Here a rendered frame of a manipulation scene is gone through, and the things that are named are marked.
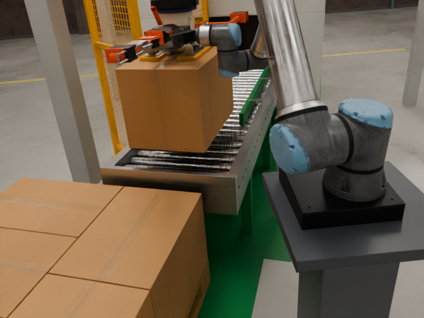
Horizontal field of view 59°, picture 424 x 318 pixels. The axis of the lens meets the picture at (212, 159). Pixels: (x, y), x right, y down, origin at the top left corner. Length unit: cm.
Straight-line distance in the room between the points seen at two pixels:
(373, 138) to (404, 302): 114
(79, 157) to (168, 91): 137
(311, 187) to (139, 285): 65
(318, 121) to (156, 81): 90
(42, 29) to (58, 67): 25
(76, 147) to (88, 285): 167
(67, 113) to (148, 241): 155
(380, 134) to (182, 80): 90
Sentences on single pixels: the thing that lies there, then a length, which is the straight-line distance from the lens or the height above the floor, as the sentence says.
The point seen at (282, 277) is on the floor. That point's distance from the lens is 210.
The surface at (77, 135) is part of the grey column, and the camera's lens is 287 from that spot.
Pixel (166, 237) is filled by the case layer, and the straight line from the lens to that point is 151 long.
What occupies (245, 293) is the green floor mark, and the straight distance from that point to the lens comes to 202.
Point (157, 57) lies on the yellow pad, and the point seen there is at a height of 110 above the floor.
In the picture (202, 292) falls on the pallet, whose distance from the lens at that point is 196.
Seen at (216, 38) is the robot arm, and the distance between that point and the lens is 163.
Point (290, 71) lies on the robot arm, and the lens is 109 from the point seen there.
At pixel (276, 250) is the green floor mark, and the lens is 226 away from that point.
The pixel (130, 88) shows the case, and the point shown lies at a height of 100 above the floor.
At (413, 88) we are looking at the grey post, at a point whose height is 19.
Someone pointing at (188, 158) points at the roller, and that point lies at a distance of 210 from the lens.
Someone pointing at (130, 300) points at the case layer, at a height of 54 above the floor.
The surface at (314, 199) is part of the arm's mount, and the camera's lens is 120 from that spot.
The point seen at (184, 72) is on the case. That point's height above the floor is 107.
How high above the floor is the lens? 147
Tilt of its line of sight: 27 degrees down
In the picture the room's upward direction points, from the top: 4 degrees counter-clockwise
